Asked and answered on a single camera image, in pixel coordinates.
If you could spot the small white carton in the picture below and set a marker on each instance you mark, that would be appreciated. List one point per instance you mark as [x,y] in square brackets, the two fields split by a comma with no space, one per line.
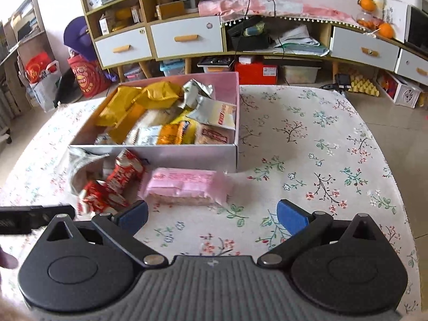
[104,25]

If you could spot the small white drawer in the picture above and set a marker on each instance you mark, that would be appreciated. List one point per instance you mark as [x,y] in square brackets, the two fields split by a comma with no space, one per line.
[413,65]

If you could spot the white shopping bag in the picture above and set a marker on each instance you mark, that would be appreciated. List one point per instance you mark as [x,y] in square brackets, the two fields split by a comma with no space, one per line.
[45,90]

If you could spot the orange snack packet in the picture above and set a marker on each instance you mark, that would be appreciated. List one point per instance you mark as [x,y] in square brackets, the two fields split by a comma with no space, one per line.
[172,133]

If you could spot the brown cardboard box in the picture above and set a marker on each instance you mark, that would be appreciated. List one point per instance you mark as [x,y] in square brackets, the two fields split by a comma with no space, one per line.
[170,10]

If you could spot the black flat case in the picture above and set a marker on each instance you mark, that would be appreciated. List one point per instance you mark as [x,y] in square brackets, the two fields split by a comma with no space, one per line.
[215,62]

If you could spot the purple bag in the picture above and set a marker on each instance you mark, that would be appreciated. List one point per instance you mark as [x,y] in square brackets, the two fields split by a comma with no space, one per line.
[78,40]

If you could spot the white drawer with lock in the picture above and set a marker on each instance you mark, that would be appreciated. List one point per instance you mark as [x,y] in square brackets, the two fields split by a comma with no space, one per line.
[123,47]

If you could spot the black box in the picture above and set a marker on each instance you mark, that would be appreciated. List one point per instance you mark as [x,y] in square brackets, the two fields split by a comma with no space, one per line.
[249,40]

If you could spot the orange white carton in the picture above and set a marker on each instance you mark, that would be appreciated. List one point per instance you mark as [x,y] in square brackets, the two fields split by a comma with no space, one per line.
[135,14]

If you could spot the small red gift bag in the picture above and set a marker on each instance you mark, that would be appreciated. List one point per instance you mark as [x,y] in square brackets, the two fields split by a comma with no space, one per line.
[36,70]

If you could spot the red white snack packet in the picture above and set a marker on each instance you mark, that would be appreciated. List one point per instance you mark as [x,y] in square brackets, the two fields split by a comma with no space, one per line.
[128,167]
[98,197]

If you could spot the pink patterned cloth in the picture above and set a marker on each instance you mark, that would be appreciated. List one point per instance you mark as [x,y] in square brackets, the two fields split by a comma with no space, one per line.
[287,8]

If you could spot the clear silver snack packet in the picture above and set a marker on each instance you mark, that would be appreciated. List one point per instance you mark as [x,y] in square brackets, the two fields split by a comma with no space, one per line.
[82,167]

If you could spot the yellow packet with blue label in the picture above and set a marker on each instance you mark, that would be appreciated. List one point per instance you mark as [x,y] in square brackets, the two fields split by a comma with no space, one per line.
[185,127]

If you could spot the wooden shelf cabinet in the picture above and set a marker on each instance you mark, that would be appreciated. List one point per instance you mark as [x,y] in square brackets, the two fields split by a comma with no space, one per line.
[147,3]

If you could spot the wide white drawer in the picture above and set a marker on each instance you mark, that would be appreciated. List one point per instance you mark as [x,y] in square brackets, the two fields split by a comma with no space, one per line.
[187,38]

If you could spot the orange fruit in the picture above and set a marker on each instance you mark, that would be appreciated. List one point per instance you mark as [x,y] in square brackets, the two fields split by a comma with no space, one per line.
[366,3]
[385,30]

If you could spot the long wooden cabinet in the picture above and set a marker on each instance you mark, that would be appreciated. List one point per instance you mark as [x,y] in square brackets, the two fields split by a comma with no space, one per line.
[322,30]

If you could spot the black microwave oven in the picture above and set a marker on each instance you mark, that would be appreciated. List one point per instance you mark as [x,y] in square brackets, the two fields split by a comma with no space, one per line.
[418,26]

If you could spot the yellow egg tray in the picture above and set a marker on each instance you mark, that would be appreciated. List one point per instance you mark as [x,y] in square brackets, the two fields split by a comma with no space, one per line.
[362,86]

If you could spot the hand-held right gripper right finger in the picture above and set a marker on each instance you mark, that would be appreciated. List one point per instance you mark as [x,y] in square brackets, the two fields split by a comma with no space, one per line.
[292,217]

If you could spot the clear packet with red label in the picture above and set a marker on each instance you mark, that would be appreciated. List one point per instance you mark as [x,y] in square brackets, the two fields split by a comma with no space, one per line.
[214,137]

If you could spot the large red gift bag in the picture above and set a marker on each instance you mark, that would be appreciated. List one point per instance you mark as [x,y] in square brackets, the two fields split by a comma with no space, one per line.
[88,78]

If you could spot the pink snack packet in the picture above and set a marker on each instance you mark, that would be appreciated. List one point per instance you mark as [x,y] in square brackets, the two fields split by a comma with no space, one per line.
[187,182]

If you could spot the small yellow snack packet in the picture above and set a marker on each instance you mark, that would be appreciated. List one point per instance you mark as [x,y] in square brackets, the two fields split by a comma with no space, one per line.
[125,130]

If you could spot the red cardboard box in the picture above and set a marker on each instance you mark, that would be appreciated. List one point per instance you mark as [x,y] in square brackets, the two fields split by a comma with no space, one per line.
[255,71]

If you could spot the plain yellow snack packet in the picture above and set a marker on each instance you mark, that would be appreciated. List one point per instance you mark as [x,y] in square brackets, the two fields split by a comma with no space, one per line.
[115,108]

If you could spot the person's left hand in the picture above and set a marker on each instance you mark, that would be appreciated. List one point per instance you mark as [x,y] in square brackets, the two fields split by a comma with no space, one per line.
[6,260]

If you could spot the grey curtain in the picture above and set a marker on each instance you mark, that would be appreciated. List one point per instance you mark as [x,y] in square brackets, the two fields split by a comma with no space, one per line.
[5,83]

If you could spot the white packet with red label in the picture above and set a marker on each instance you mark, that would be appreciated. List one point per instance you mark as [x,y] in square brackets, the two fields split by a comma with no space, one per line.
[215,115]

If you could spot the white stool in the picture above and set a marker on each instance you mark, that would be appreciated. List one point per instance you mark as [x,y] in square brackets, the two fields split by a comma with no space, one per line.
[4,137]

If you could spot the clear plastic bin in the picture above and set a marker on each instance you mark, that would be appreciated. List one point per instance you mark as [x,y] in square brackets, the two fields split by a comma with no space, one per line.
[301,74]

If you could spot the wooden bookshelf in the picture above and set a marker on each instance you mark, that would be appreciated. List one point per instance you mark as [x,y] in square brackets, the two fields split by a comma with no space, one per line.
[26,33]

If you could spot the light blue box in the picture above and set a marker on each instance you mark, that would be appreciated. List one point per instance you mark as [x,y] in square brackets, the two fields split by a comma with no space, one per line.
[172,67]

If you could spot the white carved box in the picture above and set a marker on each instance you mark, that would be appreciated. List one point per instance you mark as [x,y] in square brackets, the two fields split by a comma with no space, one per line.
[403,92]

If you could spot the silver foil snack packet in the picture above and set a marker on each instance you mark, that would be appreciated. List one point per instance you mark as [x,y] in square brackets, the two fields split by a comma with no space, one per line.
[197,90]

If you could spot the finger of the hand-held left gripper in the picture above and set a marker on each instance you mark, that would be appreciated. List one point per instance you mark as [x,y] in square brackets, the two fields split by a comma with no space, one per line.
[20,217]

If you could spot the pink storage box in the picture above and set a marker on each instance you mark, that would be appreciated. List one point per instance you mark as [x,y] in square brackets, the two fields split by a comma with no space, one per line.
[167,157]

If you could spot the loose paper pile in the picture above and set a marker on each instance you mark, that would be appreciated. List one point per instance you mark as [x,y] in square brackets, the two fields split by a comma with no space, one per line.
[297,40]

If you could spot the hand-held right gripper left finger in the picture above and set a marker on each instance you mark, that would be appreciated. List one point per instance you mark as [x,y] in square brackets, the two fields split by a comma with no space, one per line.
[133,215]

